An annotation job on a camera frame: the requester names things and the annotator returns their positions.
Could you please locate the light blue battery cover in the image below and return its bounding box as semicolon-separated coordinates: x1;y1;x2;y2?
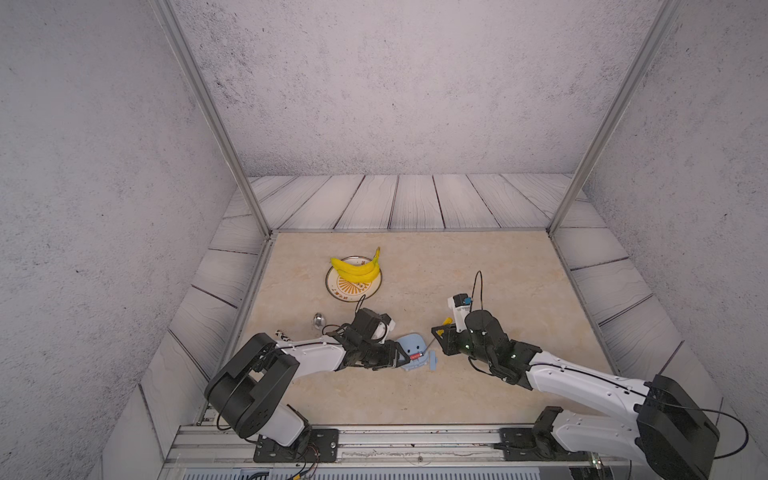
428;350;437;371

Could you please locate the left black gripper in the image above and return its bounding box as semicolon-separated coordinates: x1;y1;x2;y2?
358;340;413;371

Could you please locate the aluminium front rail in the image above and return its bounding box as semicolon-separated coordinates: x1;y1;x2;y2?
157;423;691;480

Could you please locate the round patterned plate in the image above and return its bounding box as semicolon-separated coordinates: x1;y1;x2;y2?
325;256;383;302

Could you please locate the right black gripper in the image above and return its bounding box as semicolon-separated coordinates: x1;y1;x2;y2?
428;324;495;369

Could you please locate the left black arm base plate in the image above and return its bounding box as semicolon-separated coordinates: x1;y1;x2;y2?
253;427;340;464

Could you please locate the light blue alarm clock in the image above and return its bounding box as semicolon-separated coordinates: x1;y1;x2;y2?
396;333;429;371

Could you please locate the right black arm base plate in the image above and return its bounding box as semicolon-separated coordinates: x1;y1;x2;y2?
492;406;590;462

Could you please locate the yellow banana bunch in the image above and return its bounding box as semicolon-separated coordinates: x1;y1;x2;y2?
330;248;380;284

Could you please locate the aluminium frame post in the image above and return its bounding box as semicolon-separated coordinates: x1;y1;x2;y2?
151;0;272;237
547;0;682;239

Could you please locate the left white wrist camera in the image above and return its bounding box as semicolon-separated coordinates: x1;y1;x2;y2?
372;319;396;343

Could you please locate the right aluminium frame post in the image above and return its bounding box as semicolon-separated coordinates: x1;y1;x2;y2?
547;0;682;239

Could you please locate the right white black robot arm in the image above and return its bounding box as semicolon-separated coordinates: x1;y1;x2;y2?
431;310;720;479

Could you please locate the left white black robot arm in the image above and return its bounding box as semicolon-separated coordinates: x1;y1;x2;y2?
204;307;411;455

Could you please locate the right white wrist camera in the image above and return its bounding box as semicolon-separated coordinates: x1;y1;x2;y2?
448;293;472;332

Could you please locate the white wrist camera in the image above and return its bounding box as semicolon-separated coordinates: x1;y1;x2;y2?
448;293;472;332
372;319;396;343

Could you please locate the left aluminium frame post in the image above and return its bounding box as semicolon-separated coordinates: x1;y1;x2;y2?
151;0;272;237

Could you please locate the yellow handled screwdriver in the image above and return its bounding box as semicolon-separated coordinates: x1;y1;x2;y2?
430;319;457;356

